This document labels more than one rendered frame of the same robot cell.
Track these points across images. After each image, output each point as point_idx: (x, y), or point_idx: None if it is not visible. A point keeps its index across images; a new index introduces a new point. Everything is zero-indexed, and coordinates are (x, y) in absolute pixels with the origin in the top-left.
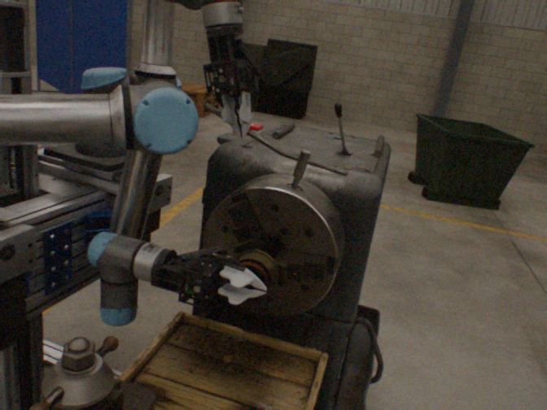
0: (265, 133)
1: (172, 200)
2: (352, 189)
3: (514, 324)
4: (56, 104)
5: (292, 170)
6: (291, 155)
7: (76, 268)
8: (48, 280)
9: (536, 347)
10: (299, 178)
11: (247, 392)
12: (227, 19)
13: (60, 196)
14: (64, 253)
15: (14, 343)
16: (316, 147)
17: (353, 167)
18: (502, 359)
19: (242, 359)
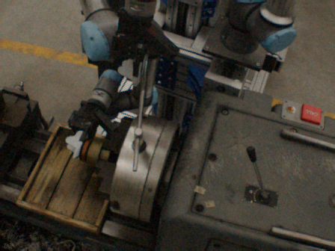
0: (300, 127)
1: None
2: (168, 196)
3: None
4: (85, 0)
5: (188, 147)
6: (137, 124)
7: (179, 86)
8: (156, 78)
9: None
10: (134, 143)
11: (66, 185)
12: (125, 7)
13: (190, 45)
14: (169, 73)
15: (161, 93)
16: (270, 170)
17: (203, 196)
18: None
19: (93, 182)
